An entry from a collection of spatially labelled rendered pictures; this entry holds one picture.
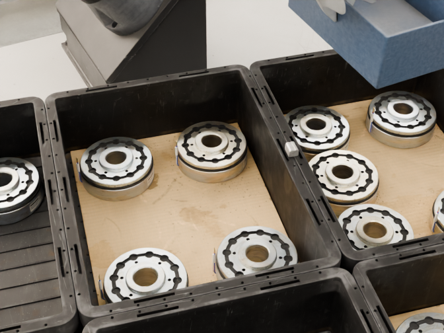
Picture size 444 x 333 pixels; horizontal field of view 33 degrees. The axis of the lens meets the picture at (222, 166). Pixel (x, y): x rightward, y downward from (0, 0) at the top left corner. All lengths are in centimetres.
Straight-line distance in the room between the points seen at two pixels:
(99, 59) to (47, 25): 165
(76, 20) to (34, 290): 65
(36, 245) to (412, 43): 54
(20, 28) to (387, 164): 210
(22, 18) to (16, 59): 149
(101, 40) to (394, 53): 67
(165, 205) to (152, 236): 6
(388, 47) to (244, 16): 86
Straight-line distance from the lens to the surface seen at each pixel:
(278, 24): 166
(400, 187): 111
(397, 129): 115
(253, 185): 108
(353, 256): 87
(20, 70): 157
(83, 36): 144
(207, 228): 102
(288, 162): 97
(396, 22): 100
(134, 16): 130
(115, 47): 135
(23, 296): 98
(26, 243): 104
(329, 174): 105
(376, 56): 87
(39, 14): 309
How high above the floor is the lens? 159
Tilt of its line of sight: 43 degrees down
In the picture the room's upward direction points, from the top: straight up
